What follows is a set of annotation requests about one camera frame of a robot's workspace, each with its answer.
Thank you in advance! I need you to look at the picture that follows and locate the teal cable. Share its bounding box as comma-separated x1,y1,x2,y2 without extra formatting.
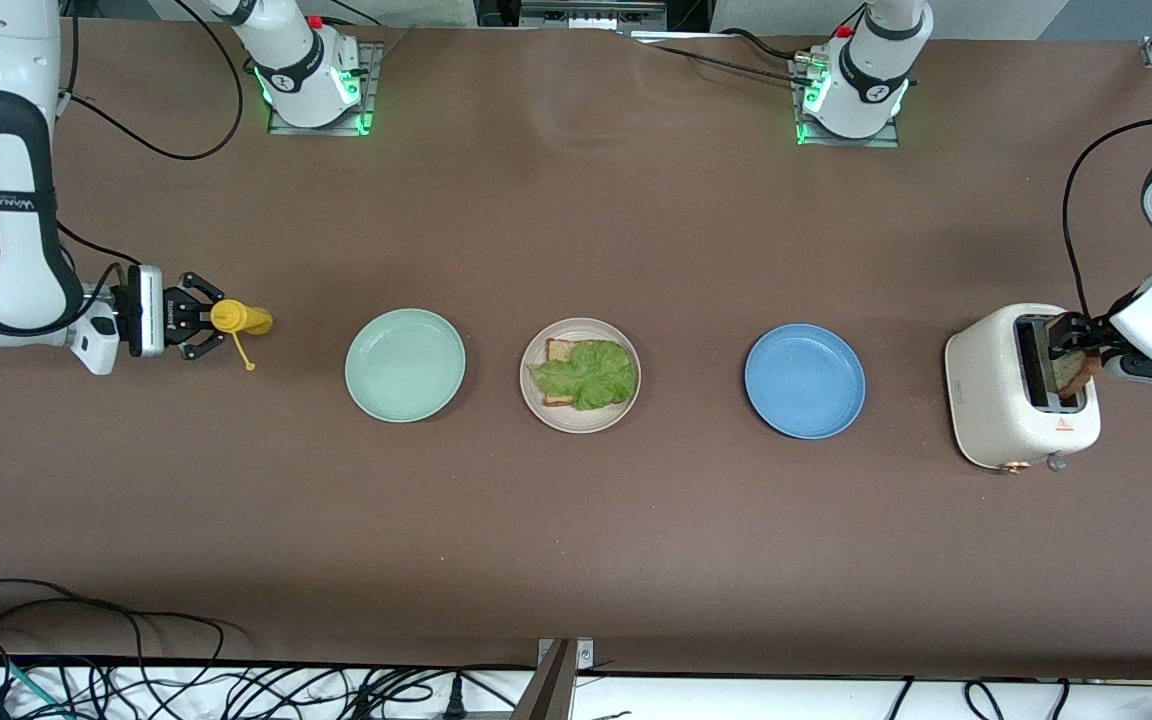
0,650,72,720

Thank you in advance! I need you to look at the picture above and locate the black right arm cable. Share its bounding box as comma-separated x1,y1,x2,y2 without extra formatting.
0,0,245,341

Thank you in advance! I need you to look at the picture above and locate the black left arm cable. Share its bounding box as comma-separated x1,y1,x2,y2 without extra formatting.
1063,115,1152,321

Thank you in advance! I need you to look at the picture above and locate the dark crust bread slice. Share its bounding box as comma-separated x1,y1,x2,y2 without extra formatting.
1051,312,1103,403

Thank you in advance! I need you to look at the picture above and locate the dark equipment rack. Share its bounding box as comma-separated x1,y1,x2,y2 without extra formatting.
474,0,712,31

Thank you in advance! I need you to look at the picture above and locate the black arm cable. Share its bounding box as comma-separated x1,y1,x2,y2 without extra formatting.
1063,115,1152,321
0,0,245,341

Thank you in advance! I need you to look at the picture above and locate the black braided base cable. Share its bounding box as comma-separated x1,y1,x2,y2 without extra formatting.
626,28,817,86

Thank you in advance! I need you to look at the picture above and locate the yellow squeeze bottle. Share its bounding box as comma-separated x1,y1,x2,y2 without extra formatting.
209,300,275,372

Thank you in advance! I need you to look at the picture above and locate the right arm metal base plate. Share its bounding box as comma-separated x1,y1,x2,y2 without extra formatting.
266,40,384,137

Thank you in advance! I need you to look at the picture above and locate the beige plate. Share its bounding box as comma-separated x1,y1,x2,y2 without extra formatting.
519,318,642,435

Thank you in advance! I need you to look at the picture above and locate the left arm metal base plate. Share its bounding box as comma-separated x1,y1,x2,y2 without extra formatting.
791,55,902,149

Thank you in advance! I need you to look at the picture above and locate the long black loose cable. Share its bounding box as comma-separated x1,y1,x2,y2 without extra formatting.
0,578,237,720

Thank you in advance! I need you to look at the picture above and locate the green lettuce leaf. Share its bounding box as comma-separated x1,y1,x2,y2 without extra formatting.
528,340,638,412

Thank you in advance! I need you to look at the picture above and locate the grey metal post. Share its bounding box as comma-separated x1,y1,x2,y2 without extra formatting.
511,640,579,720

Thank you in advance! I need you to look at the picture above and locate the small metal bracket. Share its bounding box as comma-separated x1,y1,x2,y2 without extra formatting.
536,637,596,671

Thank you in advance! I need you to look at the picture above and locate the light brown bread slice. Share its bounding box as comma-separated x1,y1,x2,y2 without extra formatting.
544,338,634,408

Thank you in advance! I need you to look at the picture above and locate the mint green plate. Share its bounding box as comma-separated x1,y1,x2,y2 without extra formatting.
344,308,467,424

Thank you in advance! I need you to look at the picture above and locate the blue plate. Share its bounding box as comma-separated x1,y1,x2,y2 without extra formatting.
744,323,867,440

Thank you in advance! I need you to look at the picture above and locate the white toaster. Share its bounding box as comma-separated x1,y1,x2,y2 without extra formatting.
944,303,1103,474

